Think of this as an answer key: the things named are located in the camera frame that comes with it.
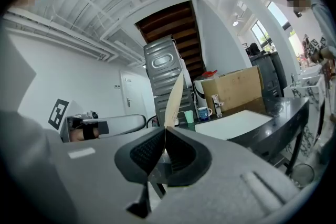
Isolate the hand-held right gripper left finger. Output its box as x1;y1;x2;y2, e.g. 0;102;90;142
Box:
44;126;166;224

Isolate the green plastic cup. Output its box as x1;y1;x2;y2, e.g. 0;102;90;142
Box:
184;110;195;124

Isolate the white door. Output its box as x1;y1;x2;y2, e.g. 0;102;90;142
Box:
119;69;151;124

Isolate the thin beige card sheet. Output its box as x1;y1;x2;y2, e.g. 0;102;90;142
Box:
163;70;185;129

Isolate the white flat board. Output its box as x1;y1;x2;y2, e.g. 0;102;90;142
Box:
194;109;274;141

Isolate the brown cardboard box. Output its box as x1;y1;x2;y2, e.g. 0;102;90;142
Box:
201;65;264;115

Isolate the dark framed window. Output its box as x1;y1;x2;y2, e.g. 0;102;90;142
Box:
250;1;298;61

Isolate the brown wooden staircase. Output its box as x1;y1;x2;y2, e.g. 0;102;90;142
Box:
134;0;207;79

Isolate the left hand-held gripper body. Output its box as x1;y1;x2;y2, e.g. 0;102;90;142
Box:
47;98;110;143

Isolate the grey metal appliance oval embossed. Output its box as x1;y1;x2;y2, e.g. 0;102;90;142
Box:
143;36;185;97

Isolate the black hose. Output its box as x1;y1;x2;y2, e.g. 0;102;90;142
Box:
146;115;158;129

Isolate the white round appliance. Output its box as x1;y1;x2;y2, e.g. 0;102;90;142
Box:
193;78;208;111

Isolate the white marble counter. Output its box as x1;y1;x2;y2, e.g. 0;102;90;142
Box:
283;68;327;158

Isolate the person's left hand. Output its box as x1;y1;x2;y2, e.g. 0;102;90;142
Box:
70;129;85;143

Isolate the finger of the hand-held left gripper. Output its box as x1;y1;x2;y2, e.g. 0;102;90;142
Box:
98;114;148;137

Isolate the red lidded container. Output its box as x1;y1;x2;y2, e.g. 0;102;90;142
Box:
202;69;219;80

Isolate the blue mug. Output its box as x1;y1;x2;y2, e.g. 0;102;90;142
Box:
197;106;213;122

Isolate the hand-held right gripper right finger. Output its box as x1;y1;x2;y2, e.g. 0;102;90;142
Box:
146;125;301;224

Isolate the chrome faucet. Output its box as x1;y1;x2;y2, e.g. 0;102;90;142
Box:
211;94;225;118

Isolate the grey metal appliance ribbed panel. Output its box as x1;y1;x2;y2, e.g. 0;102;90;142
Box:
153;87;198;127

